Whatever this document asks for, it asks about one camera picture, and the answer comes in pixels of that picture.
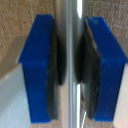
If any silver handle of bottom drawer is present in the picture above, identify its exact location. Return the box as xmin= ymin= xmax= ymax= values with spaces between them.
xmin=52 ymin=0 xmax=89 ymax=128

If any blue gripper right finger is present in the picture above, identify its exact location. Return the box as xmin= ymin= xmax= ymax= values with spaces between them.
xmin=77 ymin=16 xmax=128 ymax=122

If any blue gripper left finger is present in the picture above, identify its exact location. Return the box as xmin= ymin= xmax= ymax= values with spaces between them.
xmin=18 ymin=13 xmax=65 ymax=123

